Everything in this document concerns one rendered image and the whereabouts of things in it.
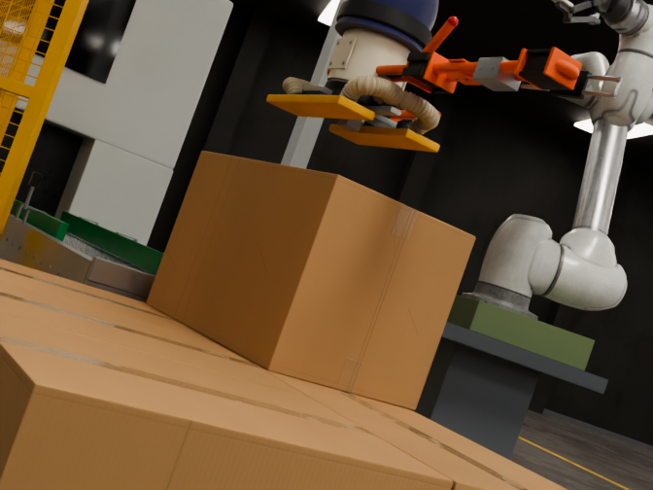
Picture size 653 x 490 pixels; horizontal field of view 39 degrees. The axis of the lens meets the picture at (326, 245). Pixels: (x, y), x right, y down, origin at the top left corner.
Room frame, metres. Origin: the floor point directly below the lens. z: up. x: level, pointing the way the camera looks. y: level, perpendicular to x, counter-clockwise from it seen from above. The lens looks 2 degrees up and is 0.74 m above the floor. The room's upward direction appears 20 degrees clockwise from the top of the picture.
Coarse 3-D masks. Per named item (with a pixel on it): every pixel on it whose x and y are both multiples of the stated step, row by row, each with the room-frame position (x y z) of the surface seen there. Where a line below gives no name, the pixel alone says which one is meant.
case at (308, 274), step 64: (192, 192) 2.21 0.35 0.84; (256, 192) 1.97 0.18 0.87; (320, 192) 1.78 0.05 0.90; (192, 256) 2.12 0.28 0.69; (256, 256) 1.90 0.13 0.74; (320, 256) 1.76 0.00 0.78; (384, 256) 1.85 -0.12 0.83; (448, 256) 1.95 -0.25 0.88; (192, 320) 2.03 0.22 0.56; (256, 320) 1.83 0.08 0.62; (320, 320) 1.79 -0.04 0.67; (384, 320) 1.88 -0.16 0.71; (320, 384) 1.83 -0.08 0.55; (384, 384) 1.92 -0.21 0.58
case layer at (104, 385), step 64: (0, 320) 1.24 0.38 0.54; (64, 320) 1.45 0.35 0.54; (128, 320) 1.76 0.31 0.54; (0, 384) 1.03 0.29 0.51; (64, 384) 0.98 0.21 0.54; (128, 384) 1.11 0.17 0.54; (192, 384) 1.28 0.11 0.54; (256, 384) 1.50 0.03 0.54; (0, 448) 0.96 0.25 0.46; (64, 448) 0.96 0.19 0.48; (128, 448) 1.00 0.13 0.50; (192, 448) 1.04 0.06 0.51; (256, 448) 1.08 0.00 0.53; (320, 448) 1.13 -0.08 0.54; (384, 448) 1.31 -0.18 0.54; (448, 448) 1.56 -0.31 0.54
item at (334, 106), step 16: (272, 96) 2.16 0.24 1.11; (288, 96) 2.09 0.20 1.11; (304, 96) 2.03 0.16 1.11; (320, 96) 1.97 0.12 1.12; (336, 96) 1.91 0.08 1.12; (304, 112) 2.14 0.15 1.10; (320, 112) 2.07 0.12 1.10; (336, 112) 2.00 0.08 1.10; (352, 112) 1.94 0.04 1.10; (368, 112) 1.94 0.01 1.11
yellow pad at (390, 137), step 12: (336, 132) 2.27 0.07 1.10; (348, 132) 2.21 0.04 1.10; (360, 132) 2.16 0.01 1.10; (372, 132) 2.11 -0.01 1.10; (384, 132) 2.07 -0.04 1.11; (396, 132) 2.03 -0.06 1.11; (408, 132) 2.00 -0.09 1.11; (360, 144) 2.32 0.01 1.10; (372, 144) 2.25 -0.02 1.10; (384, 144) 2.19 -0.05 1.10; (396, 144) 2.13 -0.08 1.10; (408, 144) 2.07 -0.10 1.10; (420, 144) 2.03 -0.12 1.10; (432, 144) 2.04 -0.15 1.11
